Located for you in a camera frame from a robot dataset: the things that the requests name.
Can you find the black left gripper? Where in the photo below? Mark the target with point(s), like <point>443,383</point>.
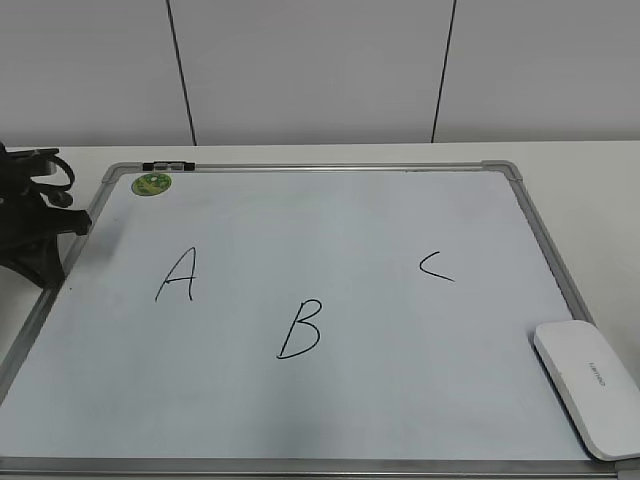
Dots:
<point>25,218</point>

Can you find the black hanging clip on frame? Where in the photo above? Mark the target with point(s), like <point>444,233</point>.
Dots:
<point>168,166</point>

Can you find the white plastic board eraser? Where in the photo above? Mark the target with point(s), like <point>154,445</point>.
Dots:
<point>599,394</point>

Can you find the round green magnet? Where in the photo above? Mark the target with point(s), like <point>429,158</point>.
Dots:
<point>151,184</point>

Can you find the white board with grey frame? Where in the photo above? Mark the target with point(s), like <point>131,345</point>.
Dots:
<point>329,321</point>

